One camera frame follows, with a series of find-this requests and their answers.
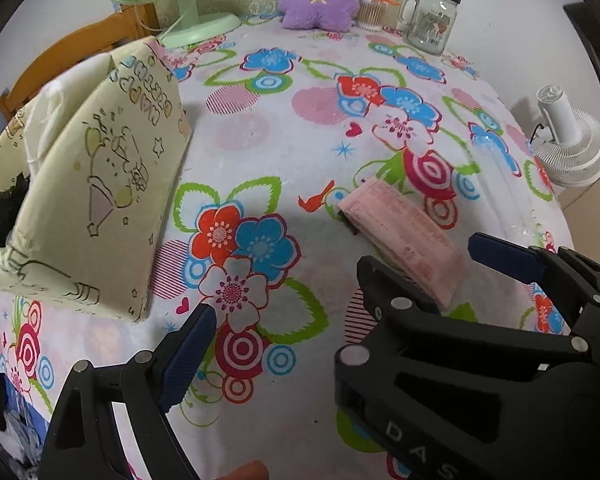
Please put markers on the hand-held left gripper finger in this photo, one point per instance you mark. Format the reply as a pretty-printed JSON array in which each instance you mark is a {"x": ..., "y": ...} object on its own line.
[{"x": 187, "y": 357}]

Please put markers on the toothpick jar orange lid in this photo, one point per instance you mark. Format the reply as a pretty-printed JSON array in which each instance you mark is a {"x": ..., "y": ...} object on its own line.
[{"x": 370, "y": 12}]

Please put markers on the floral tablecloth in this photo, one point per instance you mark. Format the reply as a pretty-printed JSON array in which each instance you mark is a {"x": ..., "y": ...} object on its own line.
[{"x": 280, "y": 160}]

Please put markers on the glass mug jar green top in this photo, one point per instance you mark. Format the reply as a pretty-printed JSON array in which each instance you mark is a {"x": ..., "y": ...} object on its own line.
[{"x": 430, "y": 25}]

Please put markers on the clear plastic wrap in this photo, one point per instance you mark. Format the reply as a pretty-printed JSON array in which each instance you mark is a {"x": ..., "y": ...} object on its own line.
[{"x": 500, "y": 175}]

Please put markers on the white desk fan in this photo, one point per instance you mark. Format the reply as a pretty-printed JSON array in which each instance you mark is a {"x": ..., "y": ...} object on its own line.
[{"x": 575, "y": 145}]

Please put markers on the person's left hand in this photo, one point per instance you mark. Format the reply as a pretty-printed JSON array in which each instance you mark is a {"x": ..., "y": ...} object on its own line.
[{"x": 250, "y": 472}]

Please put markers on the wooden chair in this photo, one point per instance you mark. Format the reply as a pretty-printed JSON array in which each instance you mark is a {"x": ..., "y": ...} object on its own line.
[{"x": 55, "y": 60}]

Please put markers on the green desk fan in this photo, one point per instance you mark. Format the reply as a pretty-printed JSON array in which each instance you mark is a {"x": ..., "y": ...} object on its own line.
[{"x": 200, "y": 27}]

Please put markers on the pink tissue pack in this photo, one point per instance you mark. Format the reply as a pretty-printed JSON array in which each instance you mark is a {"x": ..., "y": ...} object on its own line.
[{"x": 405, "y": 230}]

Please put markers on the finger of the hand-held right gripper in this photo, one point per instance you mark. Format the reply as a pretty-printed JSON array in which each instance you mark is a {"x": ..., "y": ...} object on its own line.
[
  {"x": 375, "y": 280},
  {"x": 505, "y": 257}
]

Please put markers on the yellow cartoon print storage box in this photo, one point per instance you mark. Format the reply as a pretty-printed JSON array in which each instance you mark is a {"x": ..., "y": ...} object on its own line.
[{"x": 105, "y": 200}]

